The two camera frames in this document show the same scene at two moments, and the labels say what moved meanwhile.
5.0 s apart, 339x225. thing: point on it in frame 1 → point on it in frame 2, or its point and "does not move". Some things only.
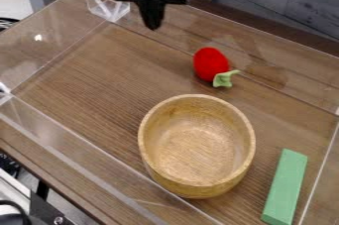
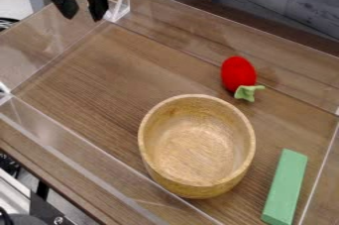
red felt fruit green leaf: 212,66 → 239,77
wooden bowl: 196,143 does not move
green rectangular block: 283,192 does not move
